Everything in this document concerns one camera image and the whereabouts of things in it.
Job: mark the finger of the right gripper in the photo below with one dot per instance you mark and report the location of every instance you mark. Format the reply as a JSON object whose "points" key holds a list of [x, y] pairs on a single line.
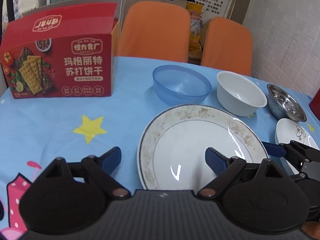
{"points": [[274, 150]]}

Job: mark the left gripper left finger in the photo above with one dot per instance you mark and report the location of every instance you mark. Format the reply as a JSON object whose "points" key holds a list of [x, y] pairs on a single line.
{"points": [[99, 170]]}

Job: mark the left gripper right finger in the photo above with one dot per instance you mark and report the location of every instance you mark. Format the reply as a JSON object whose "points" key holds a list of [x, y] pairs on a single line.
{"points": [[226, 170]]}

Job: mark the white floral plate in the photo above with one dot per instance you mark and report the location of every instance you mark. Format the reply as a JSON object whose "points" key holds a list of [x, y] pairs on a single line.
{"points": [[287, 130]]}

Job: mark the stainless steel bowl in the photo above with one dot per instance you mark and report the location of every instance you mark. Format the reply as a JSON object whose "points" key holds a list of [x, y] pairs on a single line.
{"points": [[282, 105]]}

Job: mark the gold rimmed white plate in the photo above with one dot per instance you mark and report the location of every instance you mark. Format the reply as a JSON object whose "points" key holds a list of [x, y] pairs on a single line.
{"points": [[171, 151]]}

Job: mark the white ceramic bowl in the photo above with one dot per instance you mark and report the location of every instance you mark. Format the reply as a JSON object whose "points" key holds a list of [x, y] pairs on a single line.
{"points": [[239, 95]]}

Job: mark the blue plastic bowl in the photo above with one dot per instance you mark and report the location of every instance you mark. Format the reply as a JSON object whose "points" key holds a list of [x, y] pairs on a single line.
{"points": [[177, 85]]}

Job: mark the red thermos jug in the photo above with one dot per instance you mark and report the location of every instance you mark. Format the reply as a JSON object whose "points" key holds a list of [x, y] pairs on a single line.
{"points": [[314, 104]]}

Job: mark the blue cartoon tablecloth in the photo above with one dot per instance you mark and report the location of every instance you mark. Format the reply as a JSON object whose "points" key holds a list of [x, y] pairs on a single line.
{"points": [[36, 131]]}

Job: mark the right orange chair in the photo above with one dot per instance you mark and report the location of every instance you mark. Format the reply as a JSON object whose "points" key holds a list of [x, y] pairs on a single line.
{"points": [[228, 46]]}

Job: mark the orange chair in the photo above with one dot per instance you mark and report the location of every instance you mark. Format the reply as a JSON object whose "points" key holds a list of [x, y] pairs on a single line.
{"points": [[228, 46], [155, 30]]}

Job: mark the red cracker box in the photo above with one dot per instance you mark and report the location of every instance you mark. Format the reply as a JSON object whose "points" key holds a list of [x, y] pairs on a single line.
{"points": [[62, 50]]}

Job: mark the left orange chair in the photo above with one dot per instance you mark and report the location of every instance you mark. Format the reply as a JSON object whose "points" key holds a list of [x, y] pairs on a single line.
{"points": [[155, 30]]}

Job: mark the yellow snack bag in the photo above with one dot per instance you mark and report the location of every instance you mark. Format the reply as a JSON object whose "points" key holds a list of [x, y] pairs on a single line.
{"points": [[196, 11]]}

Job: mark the black stand pole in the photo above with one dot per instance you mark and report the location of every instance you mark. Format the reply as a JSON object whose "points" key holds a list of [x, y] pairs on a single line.
{"points": [[7, 2]]}

